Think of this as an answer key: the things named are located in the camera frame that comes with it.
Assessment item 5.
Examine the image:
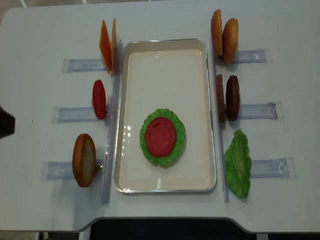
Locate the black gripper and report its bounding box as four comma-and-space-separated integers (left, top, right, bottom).
0, 107, 16, 139

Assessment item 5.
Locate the placed red tomato slice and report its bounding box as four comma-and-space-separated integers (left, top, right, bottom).
144, 117, 176, 158

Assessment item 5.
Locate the remaining red tomato slice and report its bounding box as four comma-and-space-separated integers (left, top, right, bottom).
92, 79, 107, 120

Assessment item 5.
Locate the outer orange cheese slice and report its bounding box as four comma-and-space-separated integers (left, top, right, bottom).
99, 20, 112, 74

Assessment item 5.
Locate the orange cheese slice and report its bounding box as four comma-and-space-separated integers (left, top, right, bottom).
99, 20, 112, 74
111, 18, 117, 74

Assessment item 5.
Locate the inner orange cheese slice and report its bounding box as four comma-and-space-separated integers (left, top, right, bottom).
111, 18, 117, 74

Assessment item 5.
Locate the flat green lettuce leaf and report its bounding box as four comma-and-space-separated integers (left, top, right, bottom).
139, 108, 186, 166

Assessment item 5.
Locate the inner brown meat patty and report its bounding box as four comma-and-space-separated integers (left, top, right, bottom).
215, 74, 226, 123

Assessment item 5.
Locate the brown meat patty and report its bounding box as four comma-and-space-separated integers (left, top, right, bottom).
215, 74, 226, 123
226, 75, 240, 121

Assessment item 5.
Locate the outer brown meat patty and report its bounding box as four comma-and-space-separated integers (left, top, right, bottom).
226, 75, 240, 121

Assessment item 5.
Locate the standing green lettuce leaf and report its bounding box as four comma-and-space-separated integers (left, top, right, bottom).
224, 129, 252, 199

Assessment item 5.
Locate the bottom bun half standing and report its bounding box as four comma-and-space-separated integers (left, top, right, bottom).
72, 133, 96, 188

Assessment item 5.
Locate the left long clear divider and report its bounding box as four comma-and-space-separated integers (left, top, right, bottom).
101, 36, 123, 205

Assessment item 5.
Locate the long clear divider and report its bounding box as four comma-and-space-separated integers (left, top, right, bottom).
101, 36, 123, 205
209, 36, 230, 203

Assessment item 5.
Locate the white metal tray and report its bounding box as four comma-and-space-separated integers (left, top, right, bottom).
113, 39, 217, 194

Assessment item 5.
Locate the right long clear divider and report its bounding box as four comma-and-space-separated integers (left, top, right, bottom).
209, 36, 230, 203

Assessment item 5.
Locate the inner top bun half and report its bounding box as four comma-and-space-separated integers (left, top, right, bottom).
211, 9, 223, 56

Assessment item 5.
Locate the outer top bun half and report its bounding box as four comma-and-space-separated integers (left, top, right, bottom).
222, 18, 239, 65

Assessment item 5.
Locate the clear tomato holder rail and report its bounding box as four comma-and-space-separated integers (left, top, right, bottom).
51, 107, 108, 123

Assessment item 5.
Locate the clear bottom bun holder rail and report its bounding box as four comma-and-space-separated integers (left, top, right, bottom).
40, 160, 105, 181

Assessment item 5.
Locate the clear bun holder rail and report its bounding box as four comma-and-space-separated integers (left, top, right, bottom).
40, 160, 105, 181
232, 48, 272, 64

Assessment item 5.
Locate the clear cheese holder rail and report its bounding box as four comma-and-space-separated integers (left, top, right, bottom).
61, 58, 107, 73

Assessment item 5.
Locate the clear patty holder rail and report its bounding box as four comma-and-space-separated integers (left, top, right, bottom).
237, 101, 284, 120

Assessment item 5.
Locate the clear lettuce holder rail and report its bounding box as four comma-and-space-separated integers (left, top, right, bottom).
251, 157, 296, 179

